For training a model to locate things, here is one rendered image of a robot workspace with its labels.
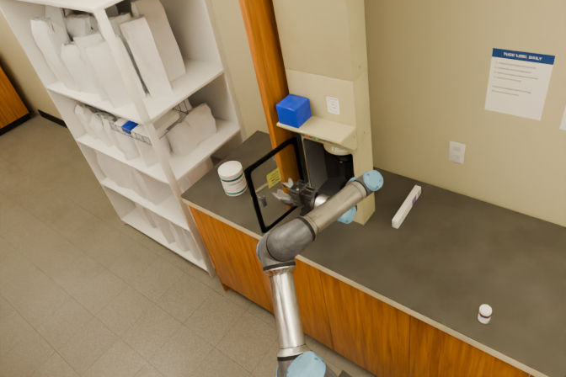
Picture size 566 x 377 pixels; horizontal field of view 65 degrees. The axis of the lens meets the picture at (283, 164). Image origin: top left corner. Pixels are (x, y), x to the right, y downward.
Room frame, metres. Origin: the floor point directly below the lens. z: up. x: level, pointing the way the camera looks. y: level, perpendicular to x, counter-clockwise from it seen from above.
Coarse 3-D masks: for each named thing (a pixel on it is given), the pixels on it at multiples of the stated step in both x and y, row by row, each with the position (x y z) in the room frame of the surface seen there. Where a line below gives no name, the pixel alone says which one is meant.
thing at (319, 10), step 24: (288, 0) 1.60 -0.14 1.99; (312, 0) 1.52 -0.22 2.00; (336, 0) 1.45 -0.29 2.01; (360, 0) 1.49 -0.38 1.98; (288, 24) 1.61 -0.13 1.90; (312, 24) 1.53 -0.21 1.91; (336, 24) 1.46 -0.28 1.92; (360, 24) 1.48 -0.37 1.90; (288, 48) 1.62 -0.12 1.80; (312, 48) 1.54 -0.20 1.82; (336, 48) 1.47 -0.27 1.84; (360, 48) 1.48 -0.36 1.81; (312, 72) 1.55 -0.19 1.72; (336, 72) 1.47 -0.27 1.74; (360, 72) 1.47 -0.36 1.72
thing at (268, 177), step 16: (272, 160) 1.54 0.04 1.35; (288, 160) 1.59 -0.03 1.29; (256, 176) 1.48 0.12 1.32; (272, 176) 1.53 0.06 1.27; (288, 176) 1.58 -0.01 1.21; (256, 192) 1.47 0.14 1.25; (272, 192) 1.52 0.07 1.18; (288, 192) 1.57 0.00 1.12; (272, 208) 1.51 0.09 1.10; (288, 208) 1.56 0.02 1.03
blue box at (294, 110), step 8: (288, 96) 1.62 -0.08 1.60; (296, 96) 1.60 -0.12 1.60; (280, 104) 1.56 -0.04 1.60; (288, 104) 1.55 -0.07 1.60; (296, 104) 1.54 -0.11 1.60; (304, 104) 1.54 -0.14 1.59; (280, 112) 1.55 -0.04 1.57; (288, 112) 1.52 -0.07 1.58; (296, 112) 1.50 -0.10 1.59; (304, 112) 1.54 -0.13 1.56; (280, 120) 1.56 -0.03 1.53; (288, 120) 1.53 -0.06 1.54; (296, 120) 1.50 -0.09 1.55; (304, 120) 1.53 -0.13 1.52
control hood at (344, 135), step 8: (312, 120) 1.53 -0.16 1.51; (320, 120) 1.52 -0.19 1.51; (328, 120) 1.51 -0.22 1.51; (288, 128) 1.53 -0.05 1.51; (296, 128) 1.51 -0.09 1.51; (304, 128) 1.49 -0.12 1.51; (312, 128) 1.48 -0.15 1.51; (320, 128) 1.47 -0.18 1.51; (328, 128) 1.46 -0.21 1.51; (336, 128) 1.45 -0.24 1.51; (344, 128) 1.43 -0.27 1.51; (352, 128) 1.42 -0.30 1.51; (312, 136) 1.45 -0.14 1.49; (320, 136) 1.42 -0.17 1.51; (328, 136) 1.40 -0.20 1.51; (336, 136) 1.39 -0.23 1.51; (344, 136) 1.38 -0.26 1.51; (352, 136) 1.40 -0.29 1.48; (336, 144) 1.42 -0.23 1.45; (344, 144) 1.36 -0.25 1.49; (352, 144) 1.40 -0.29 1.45
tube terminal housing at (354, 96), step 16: (288, 80) 1.65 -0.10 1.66; (304, 80) 1.59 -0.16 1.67; (320, 80) 1.53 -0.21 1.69; (336, 80) 1.48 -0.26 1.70; (304, 96) 1.60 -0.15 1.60; (320, 96) 1.54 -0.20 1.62; (336, 96) 1.48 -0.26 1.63; (352, 96) 1.43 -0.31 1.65; (368, 96) 1.50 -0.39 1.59; (320, 112) 1.54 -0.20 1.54; (352, 112) 1.44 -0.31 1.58; (368, 112) 1.50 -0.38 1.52; (368, 128) 1.49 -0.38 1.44; (368, 144) 1.49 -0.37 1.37; (368, 160) 1.48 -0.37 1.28; (368, 208) 1.46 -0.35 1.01
